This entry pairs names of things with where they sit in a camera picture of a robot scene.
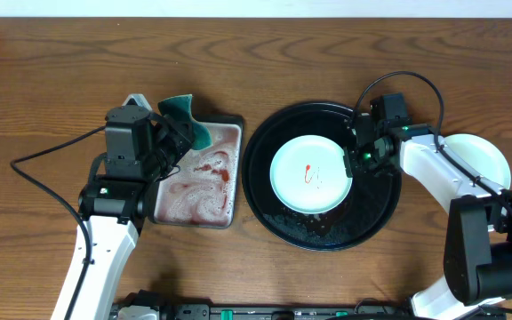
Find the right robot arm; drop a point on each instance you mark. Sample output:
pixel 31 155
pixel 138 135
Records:
pixel 478 246

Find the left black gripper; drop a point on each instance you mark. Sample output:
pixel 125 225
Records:
pixel 180 137

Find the black rectangular soapy water tray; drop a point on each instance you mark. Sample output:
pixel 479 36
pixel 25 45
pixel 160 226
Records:
pixel 202 194

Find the mint green plate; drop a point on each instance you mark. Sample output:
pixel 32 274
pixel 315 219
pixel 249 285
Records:
pixel 308 174
pixel 482 155

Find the green scrub sponge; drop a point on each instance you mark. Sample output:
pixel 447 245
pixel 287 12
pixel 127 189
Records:
pixel 180 109

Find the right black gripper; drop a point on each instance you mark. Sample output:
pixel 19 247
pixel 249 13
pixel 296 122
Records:
pixel 355 169

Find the round black serving tray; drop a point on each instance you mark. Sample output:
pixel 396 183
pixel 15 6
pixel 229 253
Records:
pixel 364 211

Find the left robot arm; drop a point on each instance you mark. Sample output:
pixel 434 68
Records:
pixel 142 148

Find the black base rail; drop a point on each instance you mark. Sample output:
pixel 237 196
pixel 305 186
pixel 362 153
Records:
pixel 152 305

